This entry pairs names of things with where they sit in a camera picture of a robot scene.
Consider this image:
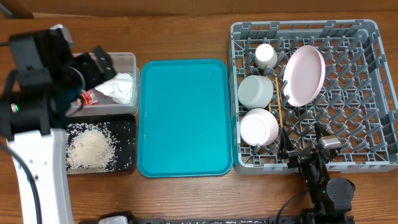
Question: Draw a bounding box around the grey dish rack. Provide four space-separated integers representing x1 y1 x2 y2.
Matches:
229 19 397 175

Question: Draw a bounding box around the clear plastic bin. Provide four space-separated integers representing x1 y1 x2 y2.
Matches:
67 52 140 117

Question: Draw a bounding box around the large pink plate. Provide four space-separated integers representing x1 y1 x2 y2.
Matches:
283 45 326 107

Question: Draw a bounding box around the black plastic tray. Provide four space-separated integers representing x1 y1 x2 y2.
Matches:
63 113 137 175

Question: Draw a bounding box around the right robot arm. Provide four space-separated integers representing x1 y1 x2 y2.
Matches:
275 123 355 223

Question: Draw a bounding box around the white rice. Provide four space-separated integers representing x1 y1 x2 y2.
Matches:
65 121 135 174

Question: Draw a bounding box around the white napkin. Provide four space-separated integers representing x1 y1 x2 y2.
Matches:
95 73 134 104

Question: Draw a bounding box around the teal serving tray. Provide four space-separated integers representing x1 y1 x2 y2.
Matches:
137 59 233 178

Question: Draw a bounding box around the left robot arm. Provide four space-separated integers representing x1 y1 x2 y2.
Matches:
1 24 116 223

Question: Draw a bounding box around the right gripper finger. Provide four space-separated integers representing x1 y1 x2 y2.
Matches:
314 123 330 139
279 128 293 152

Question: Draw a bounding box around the small pink plate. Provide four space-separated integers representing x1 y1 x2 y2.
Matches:
240 108 279 146

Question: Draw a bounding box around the grey bowl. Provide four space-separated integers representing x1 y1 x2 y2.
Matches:
238 75 274 110

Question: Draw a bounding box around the red snack wrapper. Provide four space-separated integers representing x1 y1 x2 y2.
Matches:
77 90 98 106

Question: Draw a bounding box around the white cup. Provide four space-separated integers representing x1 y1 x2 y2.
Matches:
254 44 278 69

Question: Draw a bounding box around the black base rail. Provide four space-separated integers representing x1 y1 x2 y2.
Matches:
79 215 355 224

